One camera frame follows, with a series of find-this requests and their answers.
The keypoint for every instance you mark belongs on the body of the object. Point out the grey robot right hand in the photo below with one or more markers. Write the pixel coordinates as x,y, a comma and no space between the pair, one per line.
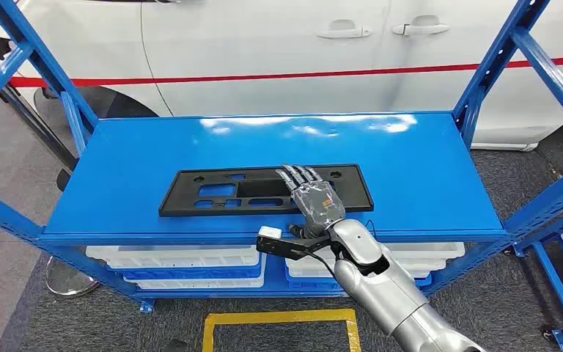
320,206

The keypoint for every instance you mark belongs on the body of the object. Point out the black plastic panel part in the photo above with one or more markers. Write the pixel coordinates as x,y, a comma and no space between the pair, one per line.
354,194

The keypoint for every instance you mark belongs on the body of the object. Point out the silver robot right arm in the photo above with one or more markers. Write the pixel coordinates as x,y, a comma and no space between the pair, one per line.
383,282

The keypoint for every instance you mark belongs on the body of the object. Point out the blue metal shelf rack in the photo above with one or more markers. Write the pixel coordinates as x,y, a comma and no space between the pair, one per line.
262,141

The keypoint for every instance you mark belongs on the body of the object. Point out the blue plastic bin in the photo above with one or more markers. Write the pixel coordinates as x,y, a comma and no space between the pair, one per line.
306,282

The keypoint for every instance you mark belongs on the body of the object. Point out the white car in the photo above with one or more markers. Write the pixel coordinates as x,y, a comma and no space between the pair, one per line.
262,44

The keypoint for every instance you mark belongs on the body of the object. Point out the black robot foot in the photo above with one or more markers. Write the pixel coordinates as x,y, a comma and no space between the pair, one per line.
172,346

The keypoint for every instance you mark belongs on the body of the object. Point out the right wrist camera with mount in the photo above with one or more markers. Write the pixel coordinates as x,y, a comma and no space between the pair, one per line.
269,232

